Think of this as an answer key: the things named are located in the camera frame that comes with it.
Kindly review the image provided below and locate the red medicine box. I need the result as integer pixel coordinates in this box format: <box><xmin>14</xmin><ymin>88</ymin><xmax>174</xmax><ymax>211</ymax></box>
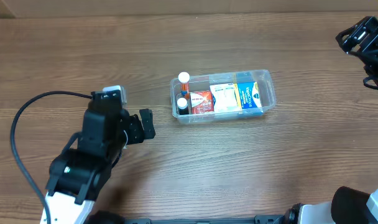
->
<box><xmin>190</xmin><ymin>90</ymin><xmax>214</xmax><ymax>114</ymax></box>

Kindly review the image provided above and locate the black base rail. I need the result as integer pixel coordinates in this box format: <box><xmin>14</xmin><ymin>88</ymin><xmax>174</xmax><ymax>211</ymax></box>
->
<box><xmin>124</xmin><ymin>215</ymin><xmax>284</xmax><ymax>224</ymax></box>

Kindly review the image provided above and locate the white plaster box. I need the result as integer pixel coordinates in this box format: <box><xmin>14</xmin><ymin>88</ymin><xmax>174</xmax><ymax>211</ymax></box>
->
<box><xmin>210</xmin><ymin>83</ymin><xmax>240</xmax><ymax>113</ymax></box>

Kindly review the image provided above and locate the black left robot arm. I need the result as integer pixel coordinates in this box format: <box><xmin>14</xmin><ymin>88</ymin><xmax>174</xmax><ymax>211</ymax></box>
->
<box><xmin>41</xmin><ymin>85</ymin><xmax>155</xmax><ymax>223</ymax></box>

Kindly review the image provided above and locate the clear plastic container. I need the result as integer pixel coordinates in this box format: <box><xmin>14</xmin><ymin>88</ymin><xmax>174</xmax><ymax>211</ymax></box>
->
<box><xmin>170</xmin><ymin>70</ymin><xmax>277</xmax><ymax>124</ymax></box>

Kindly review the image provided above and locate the orange tablet tube white cap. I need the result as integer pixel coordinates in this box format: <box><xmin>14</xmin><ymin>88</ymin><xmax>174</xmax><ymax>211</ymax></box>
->
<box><xmin>178</xmin><ymin>72</ymin><xmax>190</xmax><ymax>100</ymax></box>

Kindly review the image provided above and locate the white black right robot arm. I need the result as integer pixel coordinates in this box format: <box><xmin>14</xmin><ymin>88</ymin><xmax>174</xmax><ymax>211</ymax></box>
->
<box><xmin>274</xmin><ymin>25</ymin><xmax>378</xmax><ymax>223</ymax></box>

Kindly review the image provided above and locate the blue yellow lozenge box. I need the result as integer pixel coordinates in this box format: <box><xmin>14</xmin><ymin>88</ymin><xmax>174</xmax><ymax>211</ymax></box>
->
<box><xmin>234</xmin><ymin>72</ymin><xmax>264</xmax><ymax>116</ymax></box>

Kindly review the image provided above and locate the dark syrup bottle white cap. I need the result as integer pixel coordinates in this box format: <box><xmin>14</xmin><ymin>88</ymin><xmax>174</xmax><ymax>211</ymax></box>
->
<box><xmin>177</xmin><ymin>97</ymin><xmax>189</xmax><ymax>115</ymax></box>

